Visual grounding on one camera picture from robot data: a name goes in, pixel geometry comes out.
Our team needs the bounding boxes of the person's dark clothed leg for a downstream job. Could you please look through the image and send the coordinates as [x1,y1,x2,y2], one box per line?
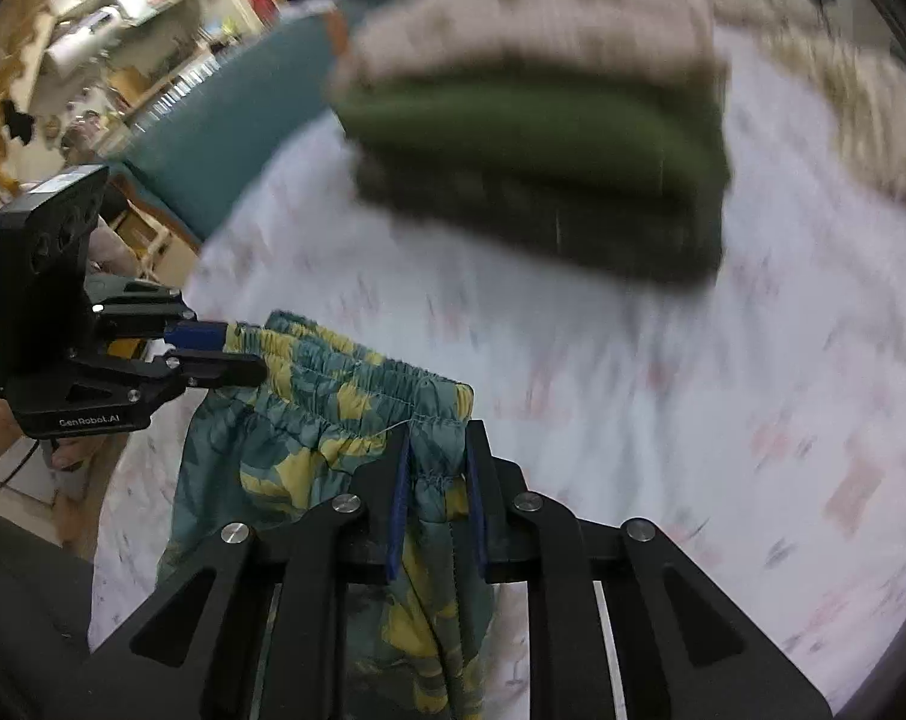
[0,514,98,720]

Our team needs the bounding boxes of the white printed bed sheet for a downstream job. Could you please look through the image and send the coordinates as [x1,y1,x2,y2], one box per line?
[89,37,906,717]

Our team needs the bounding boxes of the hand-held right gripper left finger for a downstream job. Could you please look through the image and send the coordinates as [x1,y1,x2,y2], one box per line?
[84,439,413,720]

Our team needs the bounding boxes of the teal padded headboard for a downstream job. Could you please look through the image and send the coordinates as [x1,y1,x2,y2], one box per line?
[119,4,349,241]

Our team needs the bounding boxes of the person's left hand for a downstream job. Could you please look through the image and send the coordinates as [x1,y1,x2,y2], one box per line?
[50,431,107,472]

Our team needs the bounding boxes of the beige knitted blanket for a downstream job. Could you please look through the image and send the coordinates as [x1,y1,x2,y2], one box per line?
[712,0,906,200]

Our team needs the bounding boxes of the white printer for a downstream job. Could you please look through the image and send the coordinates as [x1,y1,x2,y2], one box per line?
[42,6,124,76]

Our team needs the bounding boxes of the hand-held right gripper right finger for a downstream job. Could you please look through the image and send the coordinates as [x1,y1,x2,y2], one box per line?
[463,420,833,720]

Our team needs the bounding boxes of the dark plaid folded cloth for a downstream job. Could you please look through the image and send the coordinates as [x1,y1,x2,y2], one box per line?
[352,154,728,290]

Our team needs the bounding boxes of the wooden shelf unit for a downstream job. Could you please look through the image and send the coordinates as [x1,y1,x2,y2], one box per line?
[40,0,274,143]

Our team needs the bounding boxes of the green yellow floral pants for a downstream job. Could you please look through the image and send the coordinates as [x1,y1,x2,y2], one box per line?
[155,307,499,720]

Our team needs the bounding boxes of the green folded cloth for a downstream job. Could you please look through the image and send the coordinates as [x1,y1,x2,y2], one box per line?
[337,75,733,200]

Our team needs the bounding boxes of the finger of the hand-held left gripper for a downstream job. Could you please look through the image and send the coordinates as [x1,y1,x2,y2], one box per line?
[85,349,269,392]
[93,298,230,352]

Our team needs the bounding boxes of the beige folded cloth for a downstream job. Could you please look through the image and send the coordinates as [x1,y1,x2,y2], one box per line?
[329,0,728,102]

